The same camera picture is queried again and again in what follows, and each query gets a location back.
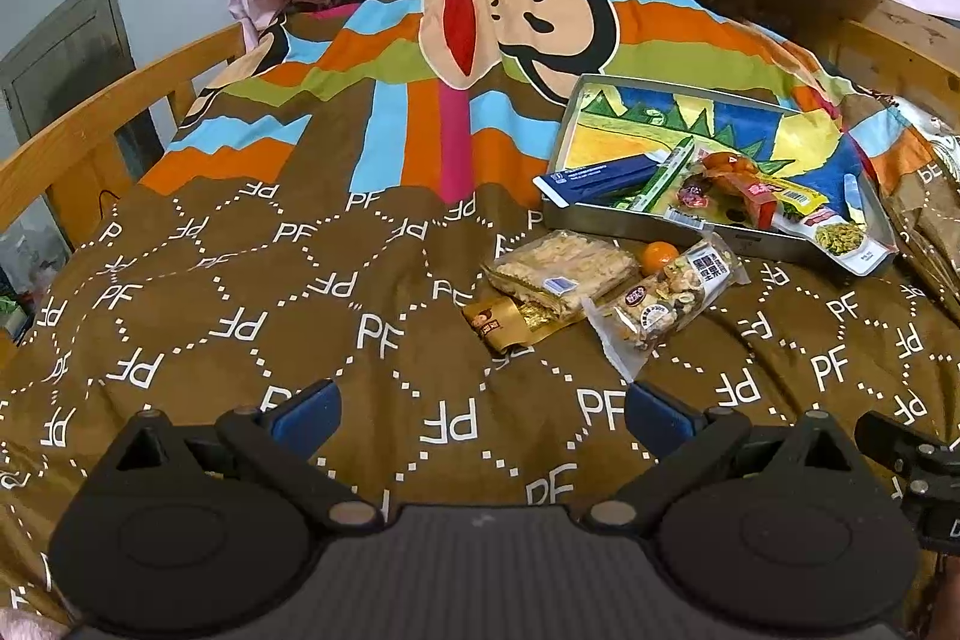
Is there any metal tray with dinosaur print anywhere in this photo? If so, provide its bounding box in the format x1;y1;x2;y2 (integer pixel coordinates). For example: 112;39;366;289
536;74;897;277

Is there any yellow green snack packet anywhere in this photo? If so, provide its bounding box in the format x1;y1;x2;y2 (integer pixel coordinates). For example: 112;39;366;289
750;179;833;215

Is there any grey door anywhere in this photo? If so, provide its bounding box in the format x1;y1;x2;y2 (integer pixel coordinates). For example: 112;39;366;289
0;0;162;229

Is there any green white stick packet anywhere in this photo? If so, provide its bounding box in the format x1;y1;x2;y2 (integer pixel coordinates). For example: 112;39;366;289
622;136;695;214

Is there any wooden bed frame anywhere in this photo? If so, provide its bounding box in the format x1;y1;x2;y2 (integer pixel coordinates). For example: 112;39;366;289
0;0;960;236

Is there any clear mixed nut packet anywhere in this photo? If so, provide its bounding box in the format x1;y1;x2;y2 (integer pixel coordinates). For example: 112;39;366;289
585;235;751;378

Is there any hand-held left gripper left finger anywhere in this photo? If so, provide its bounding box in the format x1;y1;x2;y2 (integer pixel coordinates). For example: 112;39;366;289
105;379;380;530

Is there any dark blue snack packet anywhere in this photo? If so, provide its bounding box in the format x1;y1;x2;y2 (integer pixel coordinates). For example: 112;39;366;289
534;156;668;210

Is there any dark red snack packet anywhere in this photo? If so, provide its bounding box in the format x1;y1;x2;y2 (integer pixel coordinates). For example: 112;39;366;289
679;175;721;210

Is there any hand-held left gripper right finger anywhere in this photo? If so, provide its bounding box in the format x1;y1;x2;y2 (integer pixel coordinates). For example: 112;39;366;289
589;381;863;530

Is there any clear pack of beige crackers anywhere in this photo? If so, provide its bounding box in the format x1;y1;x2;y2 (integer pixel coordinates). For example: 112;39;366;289
484;231;638;322

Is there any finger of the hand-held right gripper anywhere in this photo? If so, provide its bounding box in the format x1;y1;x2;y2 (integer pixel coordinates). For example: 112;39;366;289
855;411;946;483

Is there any white green pea pouch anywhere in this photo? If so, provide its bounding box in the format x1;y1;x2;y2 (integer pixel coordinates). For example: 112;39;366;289
772;211;897;276

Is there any gold brown snack packet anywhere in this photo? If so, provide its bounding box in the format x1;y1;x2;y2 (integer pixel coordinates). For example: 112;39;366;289
461;299;578;352

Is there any bag of orange fruits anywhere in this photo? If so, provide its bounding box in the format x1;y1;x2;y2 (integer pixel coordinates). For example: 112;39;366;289
701;152;760;184

